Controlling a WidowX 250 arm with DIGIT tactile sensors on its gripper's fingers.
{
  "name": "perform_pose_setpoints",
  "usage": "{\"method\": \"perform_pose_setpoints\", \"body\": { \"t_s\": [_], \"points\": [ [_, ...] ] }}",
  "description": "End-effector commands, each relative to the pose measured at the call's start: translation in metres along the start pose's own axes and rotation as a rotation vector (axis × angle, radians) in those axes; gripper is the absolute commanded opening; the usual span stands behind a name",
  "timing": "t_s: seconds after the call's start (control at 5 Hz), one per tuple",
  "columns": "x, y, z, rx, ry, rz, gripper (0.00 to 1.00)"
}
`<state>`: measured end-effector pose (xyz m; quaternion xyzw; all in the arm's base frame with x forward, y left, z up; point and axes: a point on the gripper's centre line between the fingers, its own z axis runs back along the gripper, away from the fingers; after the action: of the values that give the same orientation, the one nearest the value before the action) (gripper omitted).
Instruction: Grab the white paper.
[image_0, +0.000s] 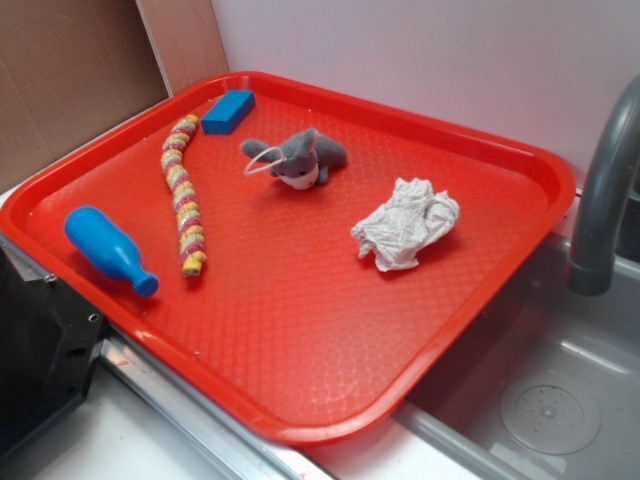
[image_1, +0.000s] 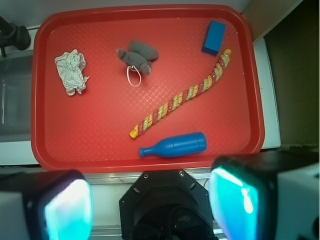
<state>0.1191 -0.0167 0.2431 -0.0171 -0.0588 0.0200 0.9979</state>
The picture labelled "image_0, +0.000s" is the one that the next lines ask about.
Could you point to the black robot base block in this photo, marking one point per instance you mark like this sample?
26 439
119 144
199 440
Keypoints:
50 338

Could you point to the crumpled white paper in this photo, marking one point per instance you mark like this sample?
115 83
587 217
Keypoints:
414 217

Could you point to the red plastic tray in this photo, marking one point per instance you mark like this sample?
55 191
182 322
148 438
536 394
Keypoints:
287 328

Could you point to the grey plush toy animal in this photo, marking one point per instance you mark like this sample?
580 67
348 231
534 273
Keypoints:
303 161

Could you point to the blue rectangular block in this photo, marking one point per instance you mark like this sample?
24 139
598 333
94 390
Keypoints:
229 111

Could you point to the blue plastic toy bottle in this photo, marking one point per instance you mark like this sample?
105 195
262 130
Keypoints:
109 249

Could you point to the grey toy faucet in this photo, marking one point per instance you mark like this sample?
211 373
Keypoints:
607 222

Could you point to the grey plastic toy sink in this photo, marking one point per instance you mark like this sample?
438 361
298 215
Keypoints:
543 385

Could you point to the brown cardboard panel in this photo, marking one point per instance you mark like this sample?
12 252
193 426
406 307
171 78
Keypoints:
70 71

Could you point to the pink yellow twisted rope toy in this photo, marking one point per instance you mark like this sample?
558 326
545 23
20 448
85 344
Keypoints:
184 199

